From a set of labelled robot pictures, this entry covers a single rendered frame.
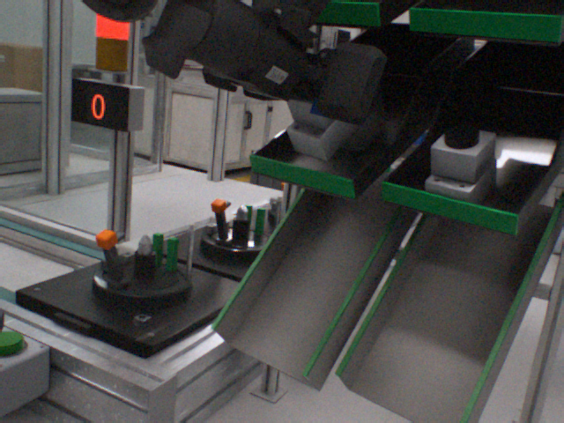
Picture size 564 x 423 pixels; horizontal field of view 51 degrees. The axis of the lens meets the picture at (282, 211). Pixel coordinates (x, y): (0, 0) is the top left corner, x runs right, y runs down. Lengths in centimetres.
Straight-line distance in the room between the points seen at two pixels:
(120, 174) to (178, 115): 530
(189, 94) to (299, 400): 551
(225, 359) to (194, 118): 548
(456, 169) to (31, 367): 51
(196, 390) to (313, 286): 19
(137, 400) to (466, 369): 34
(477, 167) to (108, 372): 44
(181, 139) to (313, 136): 578
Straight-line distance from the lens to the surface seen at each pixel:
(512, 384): 103
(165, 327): 77
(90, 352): 74
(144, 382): 68
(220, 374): 79
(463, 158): 54
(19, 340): 75
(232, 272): 96
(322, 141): 56
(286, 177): 61
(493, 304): 65
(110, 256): 80
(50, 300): 85
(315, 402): 86
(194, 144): 622
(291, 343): 66
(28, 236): 118
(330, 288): 68
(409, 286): 68
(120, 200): 106
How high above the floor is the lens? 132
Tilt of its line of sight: 15 degrees down
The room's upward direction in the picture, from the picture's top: 7 degrees clockwise
